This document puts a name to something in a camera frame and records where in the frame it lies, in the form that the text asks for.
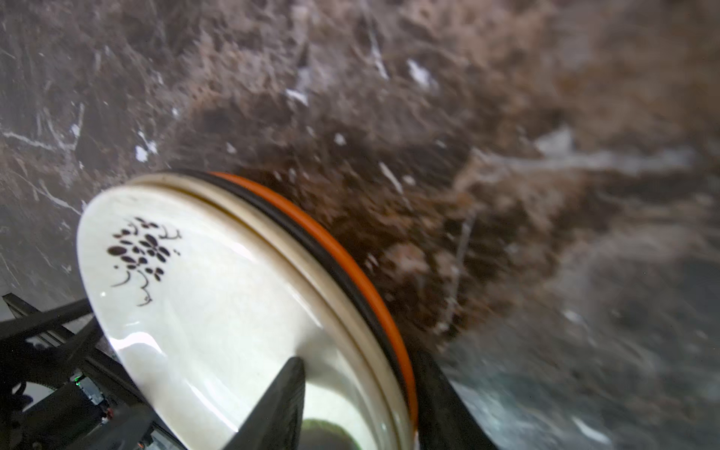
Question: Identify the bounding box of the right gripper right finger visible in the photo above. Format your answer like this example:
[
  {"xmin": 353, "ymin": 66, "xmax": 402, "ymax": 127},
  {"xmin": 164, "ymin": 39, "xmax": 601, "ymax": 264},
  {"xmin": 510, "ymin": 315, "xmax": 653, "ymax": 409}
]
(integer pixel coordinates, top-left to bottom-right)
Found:
[{"xmin": 406, "ymin": 337, "xmax": 498, "ymax": 450}]

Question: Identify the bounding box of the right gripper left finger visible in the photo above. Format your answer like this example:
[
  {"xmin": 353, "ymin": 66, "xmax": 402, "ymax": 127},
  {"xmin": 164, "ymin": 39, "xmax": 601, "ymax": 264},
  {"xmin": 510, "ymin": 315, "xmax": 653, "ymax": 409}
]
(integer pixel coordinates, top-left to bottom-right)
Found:
[{"xmin": 224, "ymin": 356, "xmax": 306, "ymax": 450}]

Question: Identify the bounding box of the orange plate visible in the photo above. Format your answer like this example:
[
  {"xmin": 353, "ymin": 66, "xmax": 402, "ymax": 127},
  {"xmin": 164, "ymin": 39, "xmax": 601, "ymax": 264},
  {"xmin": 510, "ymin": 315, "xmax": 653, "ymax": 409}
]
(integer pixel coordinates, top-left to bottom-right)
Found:
[{"xmin": 210, "ymin": 171, "xmax": 420, "ymax": 429}]

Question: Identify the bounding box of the cream plate with flower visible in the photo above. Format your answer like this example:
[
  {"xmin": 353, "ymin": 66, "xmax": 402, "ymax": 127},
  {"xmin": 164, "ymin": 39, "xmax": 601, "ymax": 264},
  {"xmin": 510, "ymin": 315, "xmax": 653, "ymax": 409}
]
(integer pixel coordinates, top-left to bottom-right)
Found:
[{"xmin": 76, "ymin": 174, "xmax": 416, "ymax": 449}]

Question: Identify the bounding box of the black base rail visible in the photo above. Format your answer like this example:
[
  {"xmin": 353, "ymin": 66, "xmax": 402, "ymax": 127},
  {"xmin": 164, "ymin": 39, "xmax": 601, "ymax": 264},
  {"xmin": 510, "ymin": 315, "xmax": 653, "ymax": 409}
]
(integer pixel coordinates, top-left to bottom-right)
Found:
[{"xmin": 1, "ymin": 294, "xmax": 182, "ymax": 449}]

